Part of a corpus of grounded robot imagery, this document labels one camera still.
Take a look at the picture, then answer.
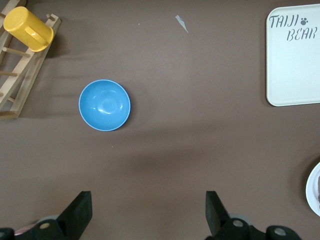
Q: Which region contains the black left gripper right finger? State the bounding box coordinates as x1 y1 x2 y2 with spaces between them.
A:
204 191 301 240

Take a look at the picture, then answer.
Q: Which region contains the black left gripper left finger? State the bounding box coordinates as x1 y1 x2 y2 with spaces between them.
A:
0 191 93 240

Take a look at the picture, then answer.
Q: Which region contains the white round plate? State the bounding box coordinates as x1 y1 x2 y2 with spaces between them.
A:
305 161 320 217

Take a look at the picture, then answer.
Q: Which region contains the blue bowl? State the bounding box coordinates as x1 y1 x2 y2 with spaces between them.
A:
78 79 132 132

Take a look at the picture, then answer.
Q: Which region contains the wooden peg rack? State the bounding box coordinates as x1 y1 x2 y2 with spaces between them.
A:
0 0 62 121

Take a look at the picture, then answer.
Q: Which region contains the cream bear print tray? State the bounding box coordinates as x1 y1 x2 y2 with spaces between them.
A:
265 3 320 108

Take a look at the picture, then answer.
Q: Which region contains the yellow mug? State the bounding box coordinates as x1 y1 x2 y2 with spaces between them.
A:
3 6 55 53

